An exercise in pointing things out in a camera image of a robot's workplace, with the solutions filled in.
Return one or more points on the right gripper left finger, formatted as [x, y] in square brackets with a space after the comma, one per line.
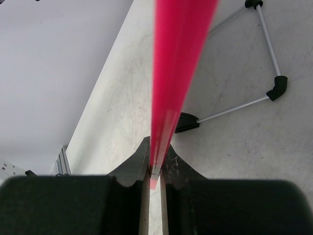
[129, 194]

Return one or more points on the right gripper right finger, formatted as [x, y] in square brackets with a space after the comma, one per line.
[178, 214]

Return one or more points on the pink framed whiteboard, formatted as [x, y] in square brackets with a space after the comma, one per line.
[180, 31]

